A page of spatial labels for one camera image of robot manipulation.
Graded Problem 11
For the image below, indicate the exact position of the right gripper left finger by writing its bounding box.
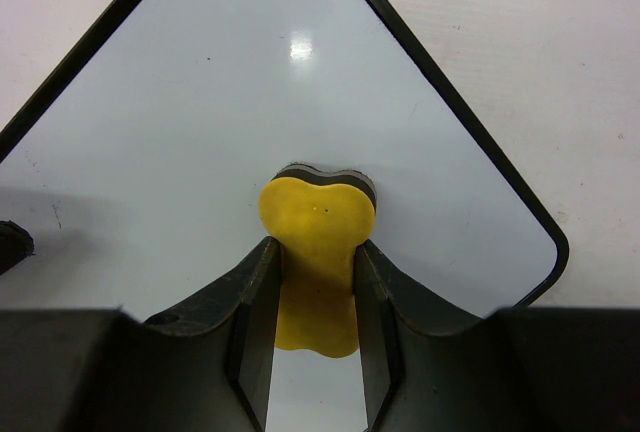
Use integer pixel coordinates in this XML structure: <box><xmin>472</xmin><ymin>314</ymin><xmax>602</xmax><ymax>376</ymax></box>
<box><xmin>144</xmin><ymin>237</ymin><xmax>280</xmax><ymax>431</ymax></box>

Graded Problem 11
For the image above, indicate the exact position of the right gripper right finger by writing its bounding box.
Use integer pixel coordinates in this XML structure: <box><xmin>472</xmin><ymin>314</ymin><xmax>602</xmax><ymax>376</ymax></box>
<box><xmin>353</xmin><ymin>240</ymin><xmax>482</xmax><ymax>430</ymax></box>

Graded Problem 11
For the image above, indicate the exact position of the yellow bone-shaped eraser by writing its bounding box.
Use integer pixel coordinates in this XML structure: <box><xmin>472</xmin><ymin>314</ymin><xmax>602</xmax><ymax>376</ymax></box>
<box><xmin>258</xmin><ymin>163</ymin><xmax>377</xmax><ymax>359</ymax></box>

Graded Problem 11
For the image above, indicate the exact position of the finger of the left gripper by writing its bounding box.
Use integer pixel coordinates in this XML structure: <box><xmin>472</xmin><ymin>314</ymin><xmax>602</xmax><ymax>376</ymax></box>
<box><xmin>0</xmin><ymin>221</ymin><xmax>34</xmax><ymax>275</ymax></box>

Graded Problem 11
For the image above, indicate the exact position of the black framed whiteboard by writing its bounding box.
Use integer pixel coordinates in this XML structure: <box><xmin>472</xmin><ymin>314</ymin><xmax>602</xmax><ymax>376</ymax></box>
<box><xmin>1</xmin><ymin>0</ymin><xmax>568</xmax><ymax>431</ymax></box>

